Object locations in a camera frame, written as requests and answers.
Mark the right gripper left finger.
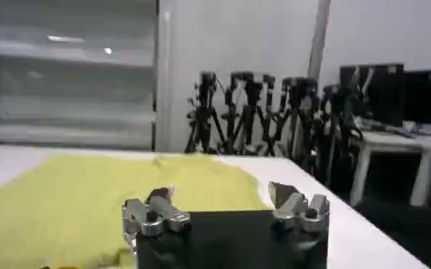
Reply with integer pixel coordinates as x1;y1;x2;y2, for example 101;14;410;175
121;185;192;238

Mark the black computer monitor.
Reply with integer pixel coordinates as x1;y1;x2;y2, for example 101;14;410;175
339;63;406;128
403;68;431;126

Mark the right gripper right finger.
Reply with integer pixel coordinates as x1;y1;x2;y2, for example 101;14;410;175
268;181;330;234

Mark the black tripod with camera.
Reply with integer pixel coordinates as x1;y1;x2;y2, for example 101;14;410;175
320;83;364;188
273;75;323;173
222;71;277;157
184;70;228;155

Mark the yellow-green shirt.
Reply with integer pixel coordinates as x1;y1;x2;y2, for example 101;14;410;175
0;152;273;269

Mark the white desk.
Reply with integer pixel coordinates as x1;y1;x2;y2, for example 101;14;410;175
349;128;431;208

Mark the empty white shelf rack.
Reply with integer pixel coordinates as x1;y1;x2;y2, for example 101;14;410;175
0;0;158;151

